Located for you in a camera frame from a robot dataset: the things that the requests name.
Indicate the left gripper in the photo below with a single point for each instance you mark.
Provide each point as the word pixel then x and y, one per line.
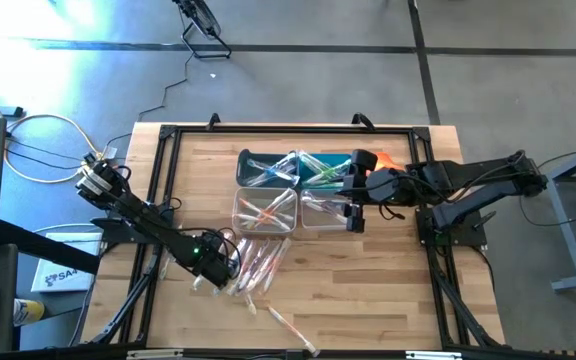
pixel 215 272

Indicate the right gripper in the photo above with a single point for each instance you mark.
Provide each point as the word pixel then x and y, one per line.
pixel 354 191

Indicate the teal plastic bin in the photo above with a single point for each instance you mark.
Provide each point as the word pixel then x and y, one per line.
pixel 313 176

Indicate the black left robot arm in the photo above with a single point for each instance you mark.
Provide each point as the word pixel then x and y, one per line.
pixel 143 215

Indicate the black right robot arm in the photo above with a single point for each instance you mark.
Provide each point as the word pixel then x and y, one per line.
pixel 468 180

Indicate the orange cloth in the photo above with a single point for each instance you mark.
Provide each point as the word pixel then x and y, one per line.
pixel 387 160

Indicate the beige plastic bin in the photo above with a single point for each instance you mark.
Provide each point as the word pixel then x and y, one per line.
pixel 238 230

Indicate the clear plastic bin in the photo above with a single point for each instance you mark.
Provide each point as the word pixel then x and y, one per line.
pixel 308 226

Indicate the white metal plate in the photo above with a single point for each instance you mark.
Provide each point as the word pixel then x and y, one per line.
pixel 155 354
pixel 433 355

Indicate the slate grey plastic bin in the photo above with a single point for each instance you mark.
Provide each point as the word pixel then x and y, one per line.
pixel 244 172

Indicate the white printed box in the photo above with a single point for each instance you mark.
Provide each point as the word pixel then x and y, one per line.
pixel 68 270

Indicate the yellow can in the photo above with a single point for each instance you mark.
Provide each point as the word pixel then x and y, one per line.
pixel 28 311

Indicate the grey metal stand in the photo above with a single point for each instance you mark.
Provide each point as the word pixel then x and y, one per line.
pixel 565 235

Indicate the black floor fan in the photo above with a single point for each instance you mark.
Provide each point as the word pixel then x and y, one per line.
pixel 203 17

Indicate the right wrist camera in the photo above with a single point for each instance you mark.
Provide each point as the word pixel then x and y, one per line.
pixel 384 186

